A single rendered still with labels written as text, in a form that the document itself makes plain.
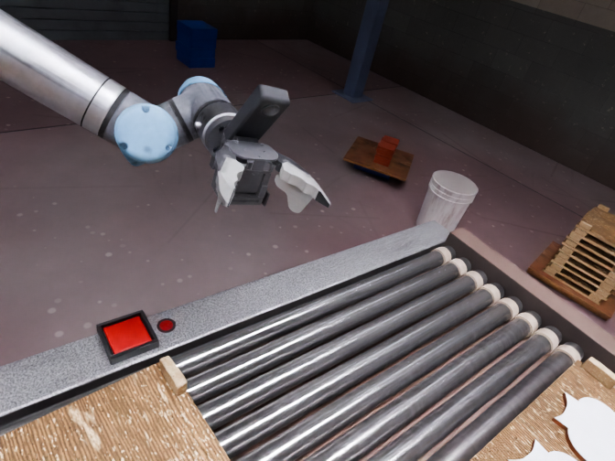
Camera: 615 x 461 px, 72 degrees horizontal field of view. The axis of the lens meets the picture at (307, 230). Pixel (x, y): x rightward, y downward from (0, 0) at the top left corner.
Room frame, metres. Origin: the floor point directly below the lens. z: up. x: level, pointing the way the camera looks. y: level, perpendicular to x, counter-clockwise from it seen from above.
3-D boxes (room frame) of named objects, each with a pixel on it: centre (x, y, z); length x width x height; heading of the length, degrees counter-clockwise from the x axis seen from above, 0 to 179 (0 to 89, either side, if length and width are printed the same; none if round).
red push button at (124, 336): (0.43, 0.24, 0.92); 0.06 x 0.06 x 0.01; 45
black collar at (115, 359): (0.43, 0.24, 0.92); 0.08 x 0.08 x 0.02; 45
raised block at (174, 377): (0.36, 0.14, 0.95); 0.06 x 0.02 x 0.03; 49
